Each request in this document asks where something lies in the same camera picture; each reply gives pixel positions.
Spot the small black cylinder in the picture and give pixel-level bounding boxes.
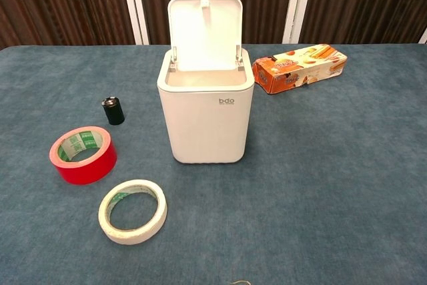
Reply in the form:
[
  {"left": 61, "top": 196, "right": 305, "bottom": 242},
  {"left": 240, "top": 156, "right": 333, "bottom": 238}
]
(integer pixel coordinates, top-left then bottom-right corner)
[{"left": 101, "top": 96, "right": 126, "bottom": 127}]

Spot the white masking tape roll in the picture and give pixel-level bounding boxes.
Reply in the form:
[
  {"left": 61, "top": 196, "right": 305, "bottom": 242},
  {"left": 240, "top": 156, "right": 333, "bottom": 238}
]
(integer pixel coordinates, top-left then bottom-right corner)
[{"left": 97, "top": 179, "right": 168, "bottom": 246}]

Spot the red tape roll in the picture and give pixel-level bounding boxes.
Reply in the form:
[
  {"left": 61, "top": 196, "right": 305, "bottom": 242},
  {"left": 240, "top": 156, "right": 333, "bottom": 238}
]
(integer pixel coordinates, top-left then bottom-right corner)
[{"left": 49, "top": 125, "right": 118, "bottom": 186}]

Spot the white flip-lid trash bin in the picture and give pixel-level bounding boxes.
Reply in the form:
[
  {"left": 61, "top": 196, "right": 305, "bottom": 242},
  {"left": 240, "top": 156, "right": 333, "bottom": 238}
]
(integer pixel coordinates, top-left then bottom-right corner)
[{"left": 155, "top": 0, "right": 256, "bottom": 165}]

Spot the orange biscuit box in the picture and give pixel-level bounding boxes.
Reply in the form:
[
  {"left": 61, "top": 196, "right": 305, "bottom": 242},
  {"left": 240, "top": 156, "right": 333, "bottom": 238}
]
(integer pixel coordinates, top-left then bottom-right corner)
[{"left": 252, "top": 43, "right": 348, "bottom": 95}]

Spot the blue table cloth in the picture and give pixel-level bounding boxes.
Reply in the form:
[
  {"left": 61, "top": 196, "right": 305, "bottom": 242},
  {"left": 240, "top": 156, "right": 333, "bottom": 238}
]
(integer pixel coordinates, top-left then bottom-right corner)
[{"left": 0, "top": 43, "right": 427, "bottom": 285}]

